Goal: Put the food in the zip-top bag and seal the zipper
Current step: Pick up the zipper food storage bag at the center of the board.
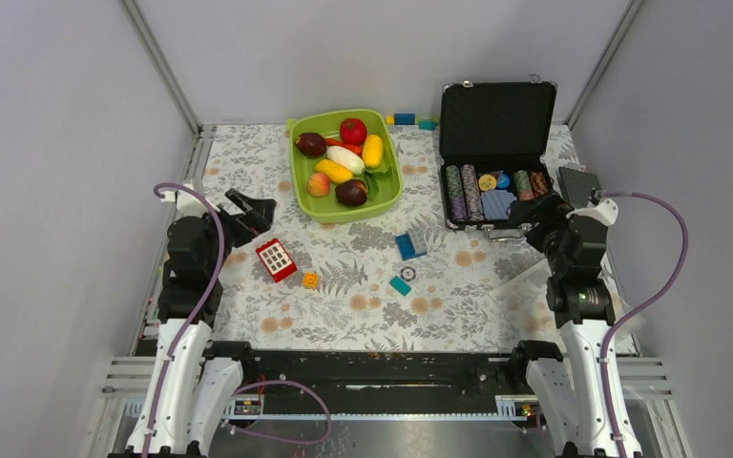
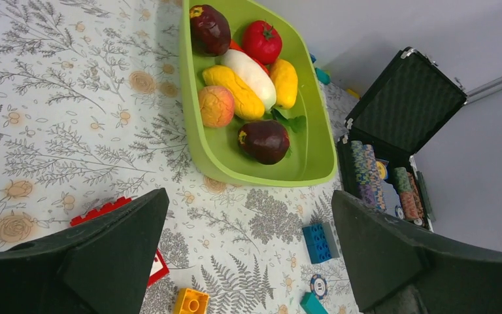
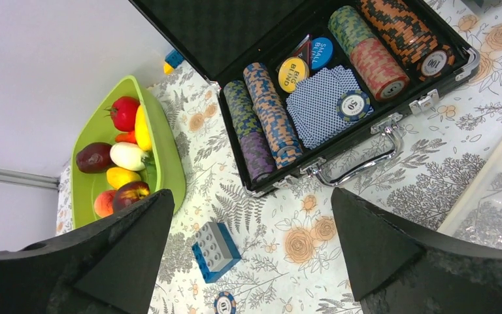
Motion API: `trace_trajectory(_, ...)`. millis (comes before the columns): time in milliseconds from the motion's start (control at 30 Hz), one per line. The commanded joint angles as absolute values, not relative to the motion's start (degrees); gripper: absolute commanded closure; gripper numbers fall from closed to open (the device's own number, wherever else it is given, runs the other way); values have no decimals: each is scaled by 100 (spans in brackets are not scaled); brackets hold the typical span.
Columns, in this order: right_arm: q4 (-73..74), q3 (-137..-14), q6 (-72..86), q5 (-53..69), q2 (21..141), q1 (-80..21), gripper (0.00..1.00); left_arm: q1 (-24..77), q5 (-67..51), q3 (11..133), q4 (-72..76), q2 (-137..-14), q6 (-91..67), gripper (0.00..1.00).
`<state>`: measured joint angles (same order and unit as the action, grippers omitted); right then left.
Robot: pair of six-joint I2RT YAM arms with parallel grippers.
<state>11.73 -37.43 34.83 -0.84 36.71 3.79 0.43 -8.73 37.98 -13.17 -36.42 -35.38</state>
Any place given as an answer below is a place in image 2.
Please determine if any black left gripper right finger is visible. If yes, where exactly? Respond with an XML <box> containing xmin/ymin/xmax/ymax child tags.
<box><xmin>331</xmin><ymin>190</ymin><xmax>502</xmax><ymax>313</ymax></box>

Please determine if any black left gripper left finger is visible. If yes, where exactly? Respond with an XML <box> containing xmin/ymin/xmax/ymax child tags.
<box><xmin>0</xmin><ymin>188</ymin><xmax>169</xmax><ymax>313</ymax></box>

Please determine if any dark purple mangosteen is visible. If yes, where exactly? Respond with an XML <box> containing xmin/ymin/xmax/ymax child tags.
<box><xmin>189</xmin><ymin>5</ymin><xmax>231</xmax><ymax>57</ymax></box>
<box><xmin>237</xmin><ymin>120</ymin><xmax>290</xmax><ymax>165</ymax></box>

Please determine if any orange toy peach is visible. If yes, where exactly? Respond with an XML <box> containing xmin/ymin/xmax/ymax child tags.
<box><xmin>197</xmin><ymin>86</ymin><xmax>235</xmax><ymax>128</ymax></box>

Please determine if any yellow toy corn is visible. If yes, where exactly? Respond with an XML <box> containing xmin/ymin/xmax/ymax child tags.
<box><xmin>202</xmin><ymin>65</ymin><xmax>265</xmax><ymax>121</ymax></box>

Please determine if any yellow toy lemon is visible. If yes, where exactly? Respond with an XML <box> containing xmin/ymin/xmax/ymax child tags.
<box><xmin>269</xmin><ymin>58</ymin><xmax>298</xmax><ymax>109</ymax></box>

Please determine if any white toy radish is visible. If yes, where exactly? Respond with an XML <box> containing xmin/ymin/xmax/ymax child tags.
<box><xmin>221</xmin><ymin>49</ymin><xmax>276</xmax><ymax>112</ymax></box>

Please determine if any red window toy block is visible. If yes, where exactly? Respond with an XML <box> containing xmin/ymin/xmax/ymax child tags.
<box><xmin>70</xmin><ymin>197</ymin><xmax>169</xmax><ymax>288</ymax></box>

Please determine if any loose poker chip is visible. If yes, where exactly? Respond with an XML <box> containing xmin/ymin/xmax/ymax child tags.
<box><xmin>310</xmin><ymin>274</ymin><xmax>327</xmax><ymax>300</ymax></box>

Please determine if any blue toy brick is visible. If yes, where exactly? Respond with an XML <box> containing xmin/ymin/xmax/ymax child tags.
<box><xmin>302</xmin><ymin>222</ymin><xmax>341</xmax><ymax>264</ymax></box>

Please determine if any orange toy brick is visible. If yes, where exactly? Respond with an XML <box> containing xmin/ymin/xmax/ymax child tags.
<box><xmin>173</xmin><ymin>288</ymin><xmax>210</xmax><ymax>314</ymax></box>

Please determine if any teal toy brick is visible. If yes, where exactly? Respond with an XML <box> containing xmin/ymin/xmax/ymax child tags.
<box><xmin>299</xmin><ymin>292</ymin><xmax>327</xmax><ymax>314</ymax></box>

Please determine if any green plastic tray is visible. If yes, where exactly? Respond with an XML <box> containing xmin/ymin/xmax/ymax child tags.
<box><xmin>179</xmin><ymin>1</ymin><xmax>337</xmax><ymax>187</ymax></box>

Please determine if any floral tablecloth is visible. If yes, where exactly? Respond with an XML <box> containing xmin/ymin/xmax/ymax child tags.
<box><xmin>0</xmin><ymin>1</ymin><xmax>358</xmax><ymax>313</ymax></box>

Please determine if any black poker chip case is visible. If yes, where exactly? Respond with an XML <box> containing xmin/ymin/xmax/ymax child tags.
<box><xmin>337</xmin><ymin>47</ymin><xmax>467</xmax><ymax>229</ymax></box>

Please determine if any red toy chili pepper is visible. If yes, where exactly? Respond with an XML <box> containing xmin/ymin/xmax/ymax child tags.
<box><xmin>229</xmin><ymin>39</ymin><xmax>270</xmax><ymax>75</ymax></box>

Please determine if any red toy tomato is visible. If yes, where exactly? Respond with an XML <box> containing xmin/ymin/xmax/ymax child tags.
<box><xmin>242</xmin><ymin>20</ymin><xmax>282</xmax><ymax>65</ymax></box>

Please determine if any yellow brick at wall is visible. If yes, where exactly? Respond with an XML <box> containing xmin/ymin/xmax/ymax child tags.
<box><xmin>346</xmin><ymin>88</ymin><xmax>361</xmax><ymax>99</ymax></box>

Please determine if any teal brick at wall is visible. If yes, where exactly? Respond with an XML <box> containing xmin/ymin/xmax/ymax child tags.
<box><xmin>314</xmin><ymin>67</ymin><xmax>331</xmax><ymax>85</ymax></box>

